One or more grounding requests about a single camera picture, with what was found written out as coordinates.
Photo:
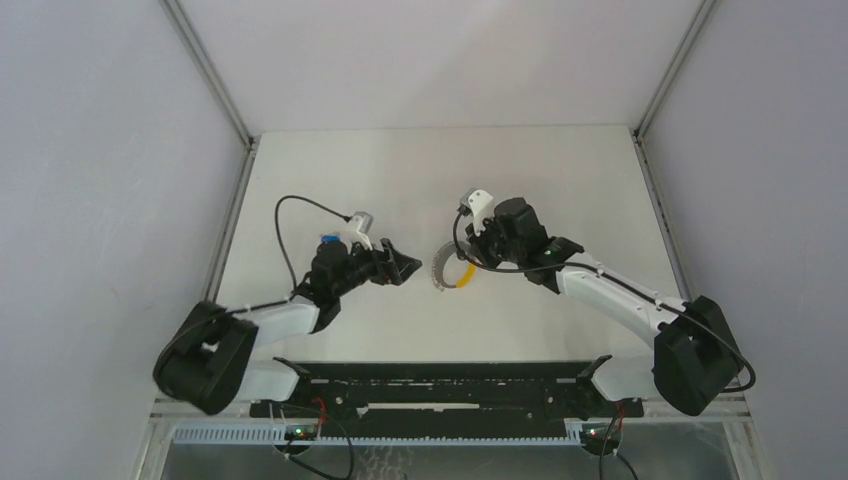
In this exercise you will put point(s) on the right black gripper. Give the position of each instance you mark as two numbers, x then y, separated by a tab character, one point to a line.
477	242

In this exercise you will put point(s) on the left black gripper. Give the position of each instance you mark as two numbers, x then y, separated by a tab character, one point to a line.
384	271

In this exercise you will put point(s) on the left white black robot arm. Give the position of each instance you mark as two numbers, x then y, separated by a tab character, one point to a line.
210	363

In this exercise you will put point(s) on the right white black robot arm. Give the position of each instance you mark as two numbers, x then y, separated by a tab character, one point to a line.
694	356

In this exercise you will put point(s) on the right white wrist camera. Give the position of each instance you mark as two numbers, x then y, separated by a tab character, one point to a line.
477	204

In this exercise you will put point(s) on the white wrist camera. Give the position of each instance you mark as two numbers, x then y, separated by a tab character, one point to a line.
477	204
356	230

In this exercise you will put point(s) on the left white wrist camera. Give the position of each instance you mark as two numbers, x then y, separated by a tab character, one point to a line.
356	230

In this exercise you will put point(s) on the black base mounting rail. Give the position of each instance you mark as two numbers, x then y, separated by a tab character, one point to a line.
463	401

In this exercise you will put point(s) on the right aluminium frame post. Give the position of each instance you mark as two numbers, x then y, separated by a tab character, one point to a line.
652	135

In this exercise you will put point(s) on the aluminium frame post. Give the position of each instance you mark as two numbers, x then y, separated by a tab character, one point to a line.
179	17
652	135

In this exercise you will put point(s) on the left aluminium frame post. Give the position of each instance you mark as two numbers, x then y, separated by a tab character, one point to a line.
179	17

